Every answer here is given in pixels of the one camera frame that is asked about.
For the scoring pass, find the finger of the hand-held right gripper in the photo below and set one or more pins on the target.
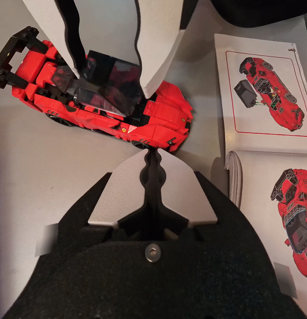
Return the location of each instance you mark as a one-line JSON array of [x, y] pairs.
[[161, 37], [49, 20]]

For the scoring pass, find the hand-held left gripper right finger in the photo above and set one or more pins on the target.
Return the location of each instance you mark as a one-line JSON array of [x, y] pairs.
[[190, 196]]

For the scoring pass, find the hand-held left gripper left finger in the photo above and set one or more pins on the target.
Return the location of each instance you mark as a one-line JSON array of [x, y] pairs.
[[113, 196]]

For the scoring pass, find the dark transparent lego canopy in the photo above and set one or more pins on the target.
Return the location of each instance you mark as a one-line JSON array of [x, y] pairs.
[[113, 74]]

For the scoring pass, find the red lego car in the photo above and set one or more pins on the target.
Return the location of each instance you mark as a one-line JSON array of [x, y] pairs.
[[166, 112]]

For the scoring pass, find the lego instruction booklet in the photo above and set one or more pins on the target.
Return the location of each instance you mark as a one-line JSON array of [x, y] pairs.
[[228, 99]]

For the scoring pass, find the black rounded object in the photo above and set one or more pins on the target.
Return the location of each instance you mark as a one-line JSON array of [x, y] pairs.
[[255, 12]]

